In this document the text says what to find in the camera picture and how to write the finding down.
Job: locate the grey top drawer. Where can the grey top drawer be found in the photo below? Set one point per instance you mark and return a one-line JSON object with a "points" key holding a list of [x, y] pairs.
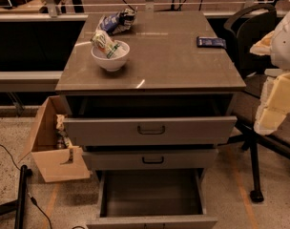
{"points": [[135, 120]]}

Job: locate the metal railing frame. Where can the metal railing frame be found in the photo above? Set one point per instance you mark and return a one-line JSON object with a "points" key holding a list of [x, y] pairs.
{"points": [[87, 7]]}

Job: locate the white ceramic bowl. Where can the white ceramic bowl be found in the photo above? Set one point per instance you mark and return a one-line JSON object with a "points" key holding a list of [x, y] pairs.
{"points": [[114, 63]]}

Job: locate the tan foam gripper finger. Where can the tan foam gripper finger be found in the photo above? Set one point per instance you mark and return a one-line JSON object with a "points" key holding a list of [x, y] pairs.
{"points": [[274, 104], [263, 47]]}

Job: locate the grey middle drawer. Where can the grey middle drawer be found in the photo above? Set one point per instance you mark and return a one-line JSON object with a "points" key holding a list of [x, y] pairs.
{"points": [[150, 157]]}

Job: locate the dark blue snack bar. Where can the dark blue snack bar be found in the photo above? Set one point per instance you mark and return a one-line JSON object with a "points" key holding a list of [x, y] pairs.
{"points": [[211, 42]]}

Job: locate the grey bottom drawer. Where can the grey bottom drawer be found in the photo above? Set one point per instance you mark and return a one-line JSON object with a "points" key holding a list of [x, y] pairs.
{"points": [[151, 199]]}

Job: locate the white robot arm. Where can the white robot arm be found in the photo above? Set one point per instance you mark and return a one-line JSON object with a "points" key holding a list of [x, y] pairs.
{"points": [[280, 45]]}

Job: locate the grey drawer cabinet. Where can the grey drawer cabinet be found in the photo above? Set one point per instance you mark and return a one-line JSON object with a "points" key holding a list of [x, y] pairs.
{"points": [[164, 60]]}

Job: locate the brown cardboard box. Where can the brown cardboard box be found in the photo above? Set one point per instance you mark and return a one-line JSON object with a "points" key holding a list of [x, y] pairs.
{"points": [[54, 164]]}

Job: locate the blue chip bag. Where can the blue chip bag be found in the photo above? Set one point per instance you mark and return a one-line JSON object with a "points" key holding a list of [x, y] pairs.
{"points": [[117, 22]]}

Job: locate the grey drawer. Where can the grey drawer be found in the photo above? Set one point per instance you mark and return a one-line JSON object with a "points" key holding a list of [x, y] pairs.
{"points": [[135, 120], [150, 157], [151, 199]]}

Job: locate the black stand pole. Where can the black stand pole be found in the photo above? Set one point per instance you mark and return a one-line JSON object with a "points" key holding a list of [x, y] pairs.
{"points": [[18, 206]]}

